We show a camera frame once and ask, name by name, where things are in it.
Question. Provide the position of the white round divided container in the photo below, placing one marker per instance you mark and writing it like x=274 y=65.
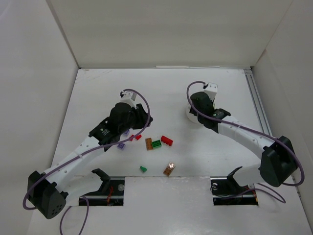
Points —
x=191 y=115

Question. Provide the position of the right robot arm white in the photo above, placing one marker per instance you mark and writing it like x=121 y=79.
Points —
x=276 y=160

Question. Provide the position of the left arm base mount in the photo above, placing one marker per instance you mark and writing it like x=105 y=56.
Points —
x=110 y=195

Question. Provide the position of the aluminium rail right edge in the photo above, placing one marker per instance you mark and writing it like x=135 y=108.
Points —
x=257 y=102

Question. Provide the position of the red long lego brick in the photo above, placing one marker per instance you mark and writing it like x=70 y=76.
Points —
x=167 y=140

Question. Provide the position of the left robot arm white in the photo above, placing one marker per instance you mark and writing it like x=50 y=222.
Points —
x=50 y=190

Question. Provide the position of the green 2x2 lego brick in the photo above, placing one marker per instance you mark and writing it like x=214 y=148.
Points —
x=156 y=144

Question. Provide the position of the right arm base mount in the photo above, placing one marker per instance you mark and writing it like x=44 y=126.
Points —
x=227 y=192

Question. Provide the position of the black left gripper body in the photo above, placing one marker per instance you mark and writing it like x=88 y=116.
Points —
x=143 y=115

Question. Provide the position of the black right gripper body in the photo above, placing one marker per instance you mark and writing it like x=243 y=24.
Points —
x=204 y=103

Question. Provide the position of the small green lego piece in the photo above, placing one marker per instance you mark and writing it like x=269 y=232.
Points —
x=143 y=169

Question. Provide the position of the orange-brown long lego plate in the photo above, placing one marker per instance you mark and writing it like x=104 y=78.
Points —
x=148 y=142

